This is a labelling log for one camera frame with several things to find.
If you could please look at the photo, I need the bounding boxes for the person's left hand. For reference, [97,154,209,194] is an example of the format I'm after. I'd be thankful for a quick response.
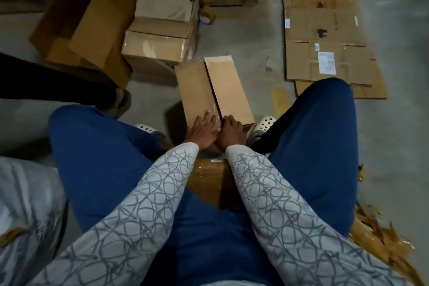
[184,111,222,151]

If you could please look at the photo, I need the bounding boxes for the person's right hand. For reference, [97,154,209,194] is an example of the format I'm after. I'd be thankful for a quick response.
[214,115,249,154]

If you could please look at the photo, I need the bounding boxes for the brown packing tape roll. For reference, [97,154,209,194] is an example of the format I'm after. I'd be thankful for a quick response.
[198,4,217,26]

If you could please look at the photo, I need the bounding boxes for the small brown cardboard box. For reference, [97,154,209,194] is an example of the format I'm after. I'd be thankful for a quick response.
[135,0,201,23]

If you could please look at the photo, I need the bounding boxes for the large black-label cardboard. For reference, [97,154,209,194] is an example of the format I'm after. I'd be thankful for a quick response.
[29,0,140,90]

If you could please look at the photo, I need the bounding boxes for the brown cardboard sheet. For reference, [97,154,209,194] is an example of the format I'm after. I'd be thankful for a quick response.
[282,0,389,100]

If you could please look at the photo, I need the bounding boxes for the person's left forearm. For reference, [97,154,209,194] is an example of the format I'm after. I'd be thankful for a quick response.
[27,142,201,286]

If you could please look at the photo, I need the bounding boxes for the person's right forearm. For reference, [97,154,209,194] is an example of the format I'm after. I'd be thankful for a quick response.
[224,143,413,286]

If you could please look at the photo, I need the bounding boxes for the person's right white clog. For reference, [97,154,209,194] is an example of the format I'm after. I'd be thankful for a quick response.
[248,116,278,147]

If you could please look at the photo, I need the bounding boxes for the person's white clog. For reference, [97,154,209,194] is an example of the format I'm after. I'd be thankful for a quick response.
[248,116,278,147]
[134,123,168,144]

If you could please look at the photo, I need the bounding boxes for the person's left white clog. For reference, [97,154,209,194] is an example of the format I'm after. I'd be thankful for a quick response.
[134,123,168,144]

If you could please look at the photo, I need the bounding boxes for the person's blue trousers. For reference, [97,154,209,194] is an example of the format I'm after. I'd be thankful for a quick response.
[47,77,359,286]

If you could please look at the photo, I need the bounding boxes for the person's grey shirt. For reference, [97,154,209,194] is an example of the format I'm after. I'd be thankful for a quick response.
[201,280,269,286]

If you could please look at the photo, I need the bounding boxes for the crumpled brown tape scraps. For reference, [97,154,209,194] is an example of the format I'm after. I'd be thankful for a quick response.
[349,202,425,286]

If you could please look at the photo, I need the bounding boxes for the brown plastic-wrapped stool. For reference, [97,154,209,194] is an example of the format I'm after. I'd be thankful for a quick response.
[186,158,247,211]

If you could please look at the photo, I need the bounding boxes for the white woven sack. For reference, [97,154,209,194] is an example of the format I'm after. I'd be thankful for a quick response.
[0,156,69,286]

